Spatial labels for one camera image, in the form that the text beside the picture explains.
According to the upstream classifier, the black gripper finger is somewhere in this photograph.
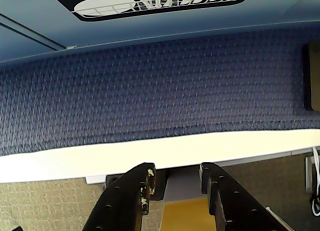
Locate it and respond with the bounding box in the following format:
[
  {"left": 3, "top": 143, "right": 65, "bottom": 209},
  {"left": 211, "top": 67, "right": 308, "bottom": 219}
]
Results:
[
  {"left": 199, "top": 161, "right": 296, "bottom": 231},
  {"left": 81, "top": 162, "right": 157, "bottom": 231}
]

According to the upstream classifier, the yellow flat block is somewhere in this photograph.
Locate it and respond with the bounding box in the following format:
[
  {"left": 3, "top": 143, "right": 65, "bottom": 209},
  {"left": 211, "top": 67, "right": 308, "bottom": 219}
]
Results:
[{"left": 159, "top": 197, "right": 217, "bottom": 231}]

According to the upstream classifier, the black framed panel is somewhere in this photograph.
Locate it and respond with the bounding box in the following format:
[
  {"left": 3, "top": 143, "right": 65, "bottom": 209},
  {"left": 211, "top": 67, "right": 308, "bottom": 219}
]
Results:
[{"left": 301, "top": 40, "right": 320, "bottom": 112}]

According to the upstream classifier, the blue toy kitchen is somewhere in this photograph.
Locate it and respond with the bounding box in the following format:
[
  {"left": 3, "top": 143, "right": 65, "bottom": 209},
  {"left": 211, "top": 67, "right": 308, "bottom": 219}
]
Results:
[{"left": 0, "top": 0, "right": 320, "bottom": 65}]

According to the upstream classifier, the black white dishware sticker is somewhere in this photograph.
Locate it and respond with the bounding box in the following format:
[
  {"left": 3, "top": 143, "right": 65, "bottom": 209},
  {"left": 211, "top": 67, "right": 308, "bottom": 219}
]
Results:
[{"left": 47, "top": 0, "right": 251, "bottom": 23}]

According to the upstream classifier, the white cable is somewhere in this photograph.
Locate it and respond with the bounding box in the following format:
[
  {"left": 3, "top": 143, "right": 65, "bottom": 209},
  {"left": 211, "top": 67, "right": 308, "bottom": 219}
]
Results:
[{"left": 309, "top": 147, "right": 320, "bottom": 217}]

